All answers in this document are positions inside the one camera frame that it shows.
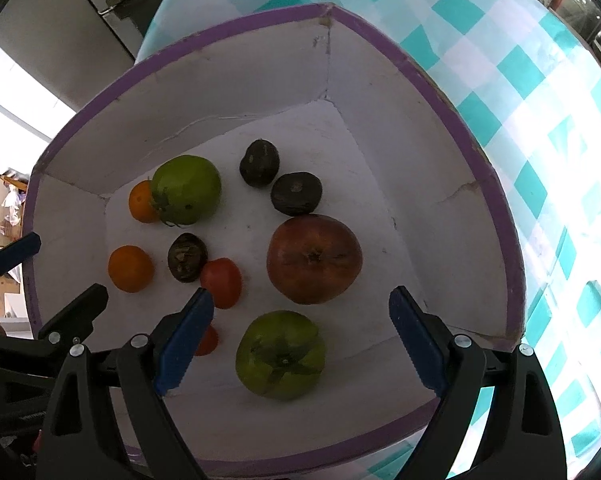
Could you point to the teal checkered tablecloth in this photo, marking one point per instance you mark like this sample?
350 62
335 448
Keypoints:
545 160

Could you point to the green tomato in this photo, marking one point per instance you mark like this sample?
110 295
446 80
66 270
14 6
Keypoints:
280 355
188 187

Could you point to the purple cardboard box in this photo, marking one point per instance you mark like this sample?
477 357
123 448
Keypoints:
290 85

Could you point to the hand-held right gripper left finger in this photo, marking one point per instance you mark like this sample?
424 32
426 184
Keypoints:
185 340

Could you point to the grey refrigerator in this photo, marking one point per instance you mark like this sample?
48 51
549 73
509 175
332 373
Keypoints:
55 15

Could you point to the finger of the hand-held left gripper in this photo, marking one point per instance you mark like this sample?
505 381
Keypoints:
80 310
18 252

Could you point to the orange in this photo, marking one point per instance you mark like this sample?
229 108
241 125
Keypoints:
130 268
140 202

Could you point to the red apple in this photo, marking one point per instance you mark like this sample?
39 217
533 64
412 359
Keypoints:
314 259

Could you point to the red tomato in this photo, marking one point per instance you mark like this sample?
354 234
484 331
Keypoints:
209 341
223 282

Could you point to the dark wrinkled fruit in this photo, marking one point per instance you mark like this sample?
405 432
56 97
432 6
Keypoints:
186 258
296 194
259 162

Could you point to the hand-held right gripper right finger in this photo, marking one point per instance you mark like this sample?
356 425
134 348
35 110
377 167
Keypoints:
420 340

